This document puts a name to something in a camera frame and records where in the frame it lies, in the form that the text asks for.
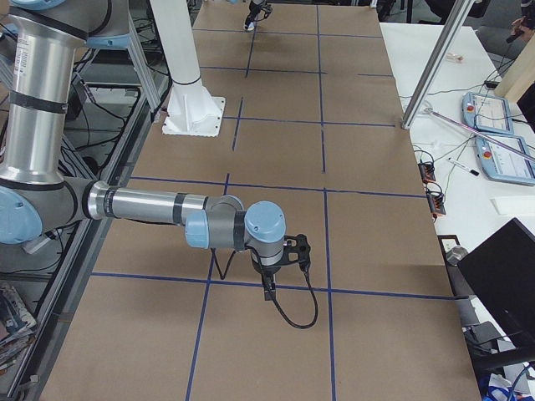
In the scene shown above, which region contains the aluminium frame post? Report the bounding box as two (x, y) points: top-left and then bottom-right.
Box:
(401, 0), (475, 129)

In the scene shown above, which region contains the aluminium side frame rail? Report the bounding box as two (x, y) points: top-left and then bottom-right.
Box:
(1, 83), (152, 400)

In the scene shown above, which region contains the grey hexagonal metal weight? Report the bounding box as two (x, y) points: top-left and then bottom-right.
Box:
(446, 246), (468, 266)

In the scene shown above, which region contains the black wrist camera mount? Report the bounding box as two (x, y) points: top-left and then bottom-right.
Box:
(282, 234), (311, 273)

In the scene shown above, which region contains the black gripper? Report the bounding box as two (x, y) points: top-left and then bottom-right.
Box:
(251, 256), (282, 301)
(249, 0), (272, 21)

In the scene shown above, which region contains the black looping camera cable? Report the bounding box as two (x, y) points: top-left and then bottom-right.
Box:
(267, 265), (318, 330)

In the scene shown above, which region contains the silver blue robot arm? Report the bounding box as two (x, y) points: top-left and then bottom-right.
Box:
(1, 1), (289, 300)

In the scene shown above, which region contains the blue teach pendant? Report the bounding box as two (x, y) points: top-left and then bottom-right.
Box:
(475, 137), (534, 186)
(461, 92), (514, 135)

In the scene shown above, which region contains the small clear plastic item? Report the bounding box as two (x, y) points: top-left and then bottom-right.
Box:
(445, 52), (464, 63)

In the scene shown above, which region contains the black laptop computer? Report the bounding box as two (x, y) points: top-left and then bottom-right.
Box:
(458, 218), (534, 348)

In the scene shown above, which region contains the white foam block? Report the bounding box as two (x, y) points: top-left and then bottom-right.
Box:
(491, 195), (535, 216)

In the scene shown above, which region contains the metal reacher grabber stick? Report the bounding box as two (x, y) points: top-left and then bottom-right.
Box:
(422, 108), (535, 163)

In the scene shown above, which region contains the white pedestal column with base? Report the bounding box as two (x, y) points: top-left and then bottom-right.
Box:
(152, 1), (226, 137)

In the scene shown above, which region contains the orange electronics board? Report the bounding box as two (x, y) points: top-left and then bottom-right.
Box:
(418, 161), (436, 184)
(425, 190), (446, 217)

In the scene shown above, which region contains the magazines pile lower left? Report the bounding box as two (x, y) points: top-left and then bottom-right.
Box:
(1, 282), (37, 374)

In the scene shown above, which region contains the black marker pen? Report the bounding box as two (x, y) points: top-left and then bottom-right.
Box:
(447, 158), (480, 176)

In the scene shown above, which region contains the upper blue teach pendant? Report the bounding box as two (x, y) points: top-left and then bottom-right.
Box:
(461, 92), (514, 135)

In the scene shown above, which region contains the lower blue teach pendant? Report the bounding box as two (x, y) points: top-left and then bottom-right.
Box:
(475, 137), (534, 186)

